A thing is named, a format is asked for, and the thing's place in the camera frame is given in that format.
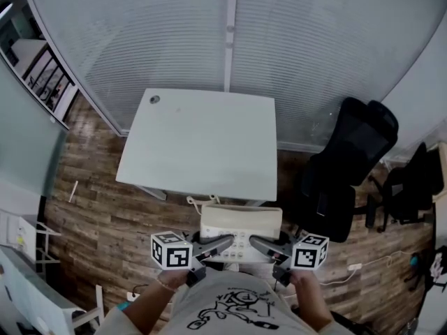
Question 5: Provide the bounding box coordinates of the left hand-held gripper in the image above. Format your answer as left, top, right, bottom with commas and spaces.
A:
150, 231, 235, 288

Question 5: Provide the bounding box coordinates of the person's left forearm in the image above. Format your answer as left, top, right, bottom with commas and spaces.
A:
122, 268, 192, 329

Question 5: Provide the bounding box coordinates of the beige telephone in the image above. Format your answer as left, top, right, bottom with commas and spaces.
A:
186, 194, 284, 265

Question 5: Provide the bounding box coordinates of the thin wrist bracelet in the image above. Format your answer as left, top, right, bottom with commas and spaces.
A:
156, 277, 177, 295

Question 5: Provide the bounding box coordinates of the large black office chair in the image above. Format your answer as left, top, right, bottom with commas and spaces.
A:
299, 96, 400, 244

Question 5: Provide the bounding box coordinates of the white metal rack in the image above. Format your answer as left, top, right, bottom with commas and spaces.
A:
34, 221, 63, 276

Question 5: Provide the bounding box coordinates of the white wall shelf unit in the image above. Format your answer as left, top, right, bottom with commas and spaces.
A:
0, 1, 78, 122

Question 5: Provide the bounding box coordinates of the person's right forearm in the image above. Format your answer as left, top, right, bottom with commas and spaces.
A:
288, 269, 335, 332

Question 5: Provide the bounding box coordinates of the white table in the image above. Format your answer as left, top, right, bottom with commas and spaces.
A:
115, 88, 279, 202

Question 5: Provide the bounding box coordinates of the white printed t-shirt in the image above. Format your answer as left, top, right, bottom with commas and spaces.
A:
103, 269, 353, 335

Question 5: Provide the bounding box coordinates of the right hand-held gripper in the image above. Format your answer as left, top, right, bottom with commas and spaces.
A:
249, 232, 330, 288

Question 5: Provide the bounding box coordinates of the white floor cable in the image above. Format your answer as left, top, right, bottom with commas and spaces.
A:
318, 249, 413, 287

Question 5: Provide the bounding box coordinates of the small black office chair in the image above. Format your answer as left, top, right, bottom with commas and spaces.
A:
365, 141, 445, 234

